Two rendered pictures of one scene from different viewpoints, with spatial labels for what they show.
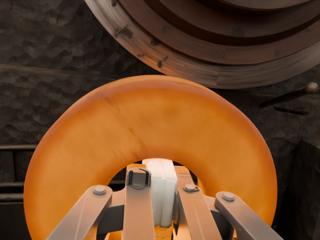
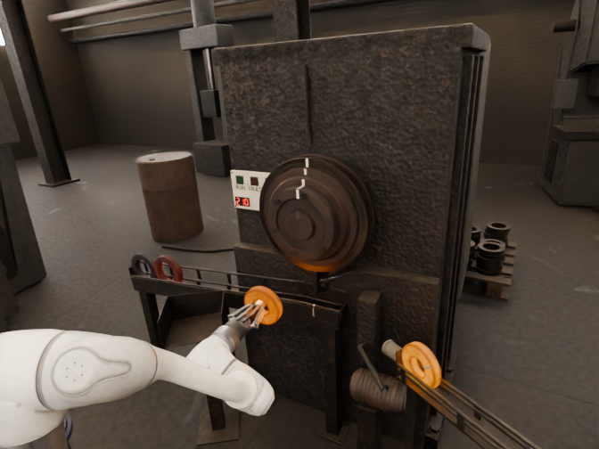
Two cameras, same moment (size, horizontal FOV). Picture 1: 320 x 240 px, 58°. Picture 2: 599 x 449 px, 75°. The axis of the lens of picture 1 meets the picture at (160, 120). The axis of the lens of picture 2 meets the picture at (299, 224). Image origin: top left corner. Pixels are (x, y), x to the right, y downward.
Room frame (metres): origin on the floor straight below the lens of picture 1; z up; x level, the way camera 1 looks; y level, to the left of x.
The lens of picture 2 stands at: (-0.77, -0.86, 1.65)
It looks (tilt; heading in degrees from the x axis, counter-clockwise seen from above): 21 degrees down; 35
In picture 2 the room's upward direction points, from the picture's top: 3 degrees counter-clockwise
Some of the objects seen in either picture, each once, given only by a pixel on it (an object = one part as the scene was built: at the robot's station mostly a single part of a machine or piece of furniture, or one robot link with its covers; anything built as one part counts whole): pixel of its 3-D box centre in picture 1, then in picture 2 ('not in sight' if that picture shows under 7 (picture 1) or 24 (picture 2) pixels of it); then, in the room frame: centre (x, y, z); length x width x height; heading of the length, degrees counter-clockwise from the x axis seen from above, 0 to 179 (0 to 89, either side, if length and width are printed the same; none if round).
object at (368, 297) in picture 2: (318, 208); (370, 319); (0.48, -0.30, 0.68); 0.11 x 0.08 x 0.24; 6
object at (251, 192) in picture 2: not in sight; (256, 191); (0.52, 0.28, 1.15); 0.26 x 0.02 x 0.18; 96
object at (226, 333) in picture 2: not in sight; (225, 340); (-0.06, -0.03, 0.83); 0.09 x 0.06 x 0.09; 96
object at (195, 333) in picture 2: not in sight; (204, 370); (0.15, 0.38, 0.36); 0.26 x 0.20 x 0.72; 131
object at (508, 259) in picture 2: not in sight; (437, 240); (2.42, -0.06, 0.22); 1.20 x 0.81 x 0.44; 94
